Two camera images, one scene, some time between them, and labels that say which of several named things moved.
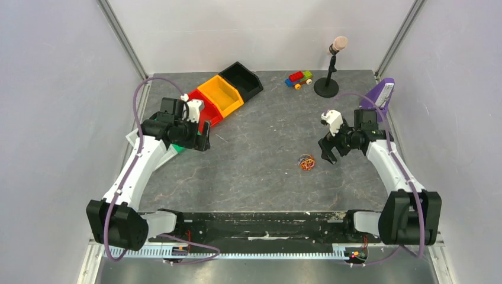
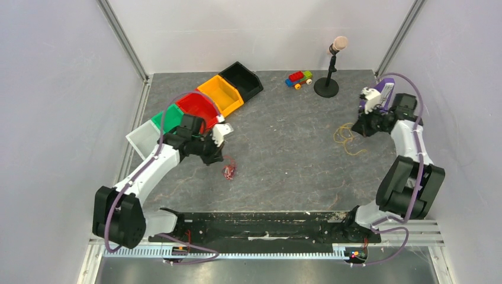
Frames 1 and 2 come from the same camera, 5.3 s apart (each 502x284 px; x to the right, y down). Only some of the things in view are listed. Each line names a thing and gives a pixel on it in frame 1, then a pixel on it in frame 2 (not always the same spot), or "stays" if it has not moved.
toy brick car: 296,79 stays
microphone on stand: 328,87 stays
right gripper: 333,142 -> 364,126
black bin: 246,82 stays
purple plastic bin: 380,93 stays
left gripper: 200,142 -> 215,154
